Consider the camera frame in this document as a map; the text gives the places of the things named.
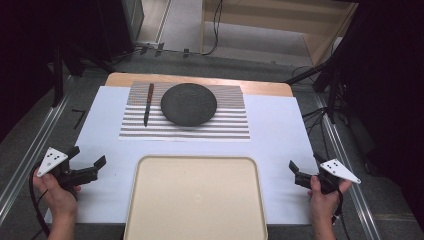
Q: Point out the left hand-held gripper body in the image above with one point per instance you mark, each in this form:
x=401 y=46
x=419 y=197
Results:
x=51 y=162

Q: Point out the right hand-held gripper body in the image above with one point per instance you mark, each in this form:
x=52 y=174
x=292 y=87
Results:
x=338 y=170

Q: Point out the beige tray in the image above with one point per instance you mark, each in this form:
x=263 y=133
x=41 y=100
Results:
x=196 y=200

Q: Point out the dark round plate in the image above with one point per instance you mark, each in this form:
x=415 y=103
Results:
x=188 y=105

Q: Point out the person's right hand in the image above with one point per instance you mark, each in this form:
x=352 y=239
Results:
x=323 y=203

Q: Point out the person's left hand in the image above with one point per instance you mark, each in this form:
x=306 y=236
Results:
x=58 y=200

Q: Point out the white table cover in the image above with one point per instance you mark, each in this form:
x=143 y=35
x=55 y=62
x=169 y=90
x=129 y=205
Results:
x=283 y=133

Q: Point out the striped placemat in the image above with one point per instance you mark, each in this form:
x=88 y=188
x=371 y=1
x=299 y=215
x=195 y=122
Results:
x=230 y=123

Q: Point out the black tripod stand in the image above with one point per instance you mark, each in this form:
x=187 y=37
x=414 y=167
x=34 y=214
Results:
x=333 y=66

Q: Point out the wooden shelf unit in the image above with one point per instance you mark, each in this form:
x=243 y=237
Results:
x=315 y=43

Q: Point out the metal floor rail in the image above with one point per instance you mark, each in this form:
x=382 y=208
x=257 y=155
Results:
x=36 y=140
x=353 y=200

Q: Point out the black stand post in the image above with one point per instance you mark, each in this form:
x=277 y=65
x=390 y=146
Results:
x=58 y=80

